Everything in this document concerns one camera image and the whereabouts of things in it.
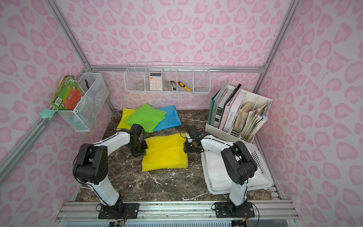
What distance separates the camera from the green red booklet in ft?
2.22

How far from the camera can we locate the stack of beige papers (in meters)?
0.84

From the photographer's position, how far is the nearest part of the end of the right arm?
69cm

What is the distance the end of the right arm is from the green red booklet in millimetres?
604
